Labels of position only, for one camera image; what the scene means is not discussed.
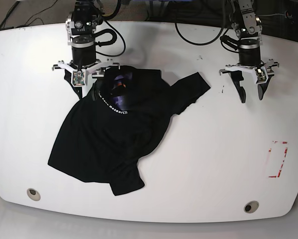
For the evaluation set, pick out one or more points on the black t-shirt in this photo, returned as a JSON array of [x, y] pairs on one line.
[[102, 141]]

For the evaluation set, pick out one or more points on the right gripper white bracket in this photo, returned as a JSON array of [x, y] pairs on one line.
[[84, 59]]

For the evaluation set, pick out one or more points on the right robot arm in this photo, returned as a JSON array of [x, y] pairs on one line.
[[81, 26]]

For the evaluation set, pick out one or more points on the red tape rectangle marking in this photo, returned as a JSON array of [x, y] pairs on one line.
[[276, 158]]

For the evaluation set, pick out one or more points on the table grommet hole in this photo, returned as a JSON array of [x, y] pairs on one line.
[[251, 207], [33, 194]]

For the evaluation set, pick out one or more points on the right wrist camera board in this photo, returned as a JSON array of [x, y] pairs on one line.
[[78, 78]]

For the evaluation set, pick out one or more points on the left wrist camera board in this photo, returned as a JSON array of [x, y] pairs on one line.
[[261, 76]]

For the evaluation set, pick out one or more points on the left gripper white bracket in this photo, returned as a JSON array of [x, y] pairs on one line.
[[249, 61]]

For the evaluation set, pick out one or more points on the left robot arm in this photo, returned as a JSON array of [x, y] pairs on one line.
[[248, 29]]

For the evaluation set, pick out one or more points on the right table grommet hole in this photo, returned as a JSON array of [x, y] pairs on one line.
[[251, 207]]

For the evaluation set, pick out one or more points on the left table grommet hole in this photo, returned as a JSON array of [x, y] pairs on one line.
[[33, 194]]

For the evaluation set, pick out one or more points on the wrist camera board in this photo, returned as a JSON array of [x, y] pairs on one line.
[[78, 78], [261, 76]]

